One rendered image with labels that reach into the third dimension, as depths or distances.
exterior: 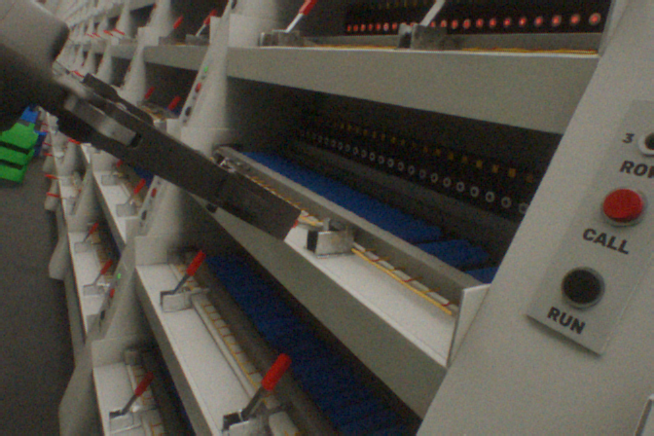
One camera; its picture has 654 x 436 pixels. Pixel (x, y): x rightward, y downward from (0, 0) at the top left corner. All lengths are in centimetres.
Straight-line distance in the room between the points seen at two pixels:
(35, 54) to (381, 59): 27
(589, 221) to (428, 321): 13
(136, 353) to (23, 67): 66
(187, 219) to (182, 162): 53
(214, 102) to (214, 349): 40
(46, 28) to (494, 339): 29
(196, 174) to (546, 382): 23
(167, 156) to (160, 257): 55
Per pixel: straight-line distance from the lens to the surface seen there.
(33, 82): 29
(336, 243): 42
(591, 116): 29
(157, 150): 29
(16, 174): 254
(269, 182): 60
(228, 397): 53
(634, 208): 25
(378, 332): 33
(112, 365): 91
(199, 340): 62
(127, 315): 88
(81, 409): 96
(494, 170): 49
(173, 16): 150
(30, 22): 30
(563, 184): 28
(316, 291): 40
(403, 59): 41
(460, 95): 36
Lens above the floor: 61
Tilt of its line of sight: 5 degrees down
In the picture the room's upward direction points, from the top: 25 degrees clockwise
